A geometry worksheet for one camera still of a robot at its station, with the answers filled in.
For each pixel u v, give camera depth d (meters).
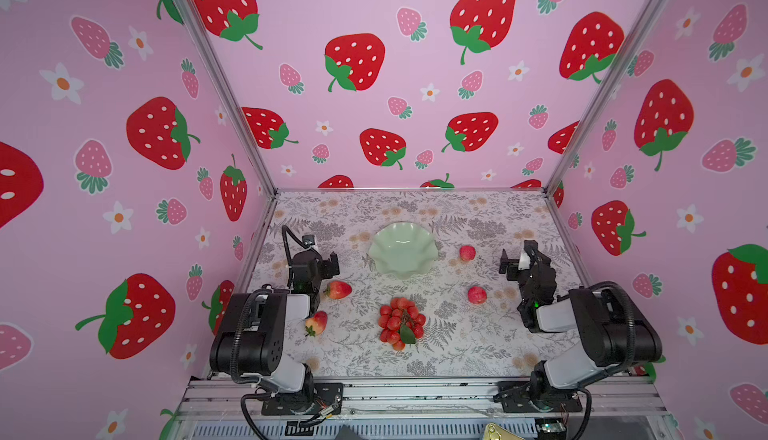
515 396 0.73
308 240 0.83
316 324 0.83
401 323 0.79
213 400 0.75
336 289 0.90
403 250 1.03
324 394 0.75
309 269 0.73
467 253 0.99
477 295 0.87
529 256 0.77
